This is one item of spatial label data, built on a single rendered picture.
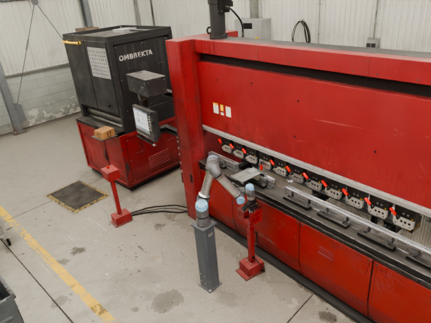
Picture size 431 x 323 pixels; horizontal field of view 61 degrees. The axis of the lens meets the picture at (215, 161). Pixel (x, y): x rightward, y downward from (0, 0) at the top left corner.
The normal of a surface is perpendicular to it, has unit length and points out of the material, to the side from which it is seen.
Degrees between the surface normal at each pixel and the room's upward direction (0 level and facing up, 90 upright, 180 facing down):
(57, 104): 90
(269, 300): 0
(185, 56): 90
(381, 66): 90
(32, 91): 90
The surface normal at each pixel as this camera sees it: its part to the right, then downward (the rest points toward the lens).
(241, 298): -0.07, -0.90
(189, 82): 0.63, 0.30
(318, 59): -0.78, 0.33
